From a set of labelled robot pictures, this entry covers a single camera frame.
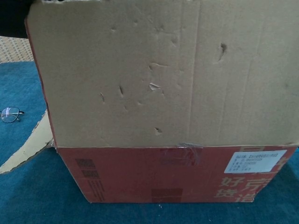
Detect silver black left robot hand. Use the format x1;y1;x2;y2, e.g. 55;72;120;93
0;0;36;38

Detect large red cardboard box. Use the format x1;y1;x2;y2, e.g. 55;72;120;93
0;0;299;204

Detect woven rattan folding screen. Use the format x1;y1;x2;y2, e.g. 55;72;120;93
0;35;34;64

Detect teal blue table cloth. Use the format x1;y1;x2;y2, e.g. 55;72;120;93
0;61;299;224

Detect thin metal frame eyeglasses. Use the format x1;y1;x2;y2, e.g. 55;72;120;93
0;106;25;123

